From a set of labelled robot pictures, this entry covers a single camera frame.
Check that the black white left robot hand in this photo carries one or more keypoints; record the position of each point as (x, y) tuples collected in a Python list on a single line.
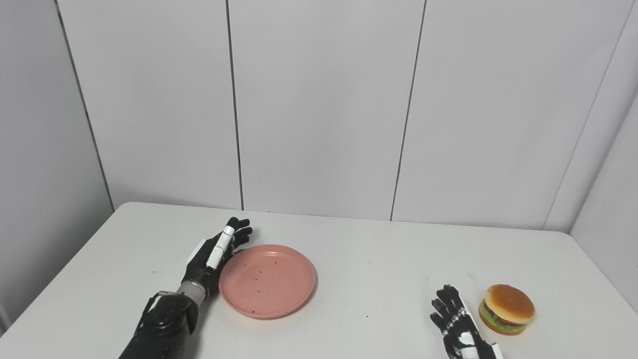
[(202, 264)]

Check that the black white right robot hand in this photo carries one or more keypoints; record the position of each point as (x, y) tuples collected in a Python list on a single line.
[(461, 334)]

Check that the toy hamburger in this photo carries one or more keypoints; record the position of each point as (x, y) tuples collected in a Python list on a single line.
[(508, 304)]

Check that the pink round plate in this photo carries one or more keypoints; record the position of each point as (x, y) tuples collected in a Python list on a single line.
[(266, 281)]

